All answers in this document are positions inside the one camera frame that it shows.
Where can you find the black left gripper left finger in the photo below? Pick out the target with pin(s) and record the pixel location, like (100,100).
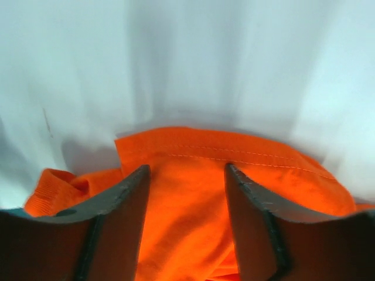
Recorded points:
(97,239)

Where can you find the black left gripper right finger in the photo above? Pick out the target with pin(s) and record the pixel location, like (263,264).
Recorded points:
(276,239)

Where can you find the orange t-shirt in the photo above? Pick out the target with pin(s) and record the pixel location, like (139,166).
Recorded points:
(187,233)

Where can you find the teal t-shirt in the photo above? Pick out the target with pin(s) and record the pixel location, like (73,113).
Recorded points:
(19,212)

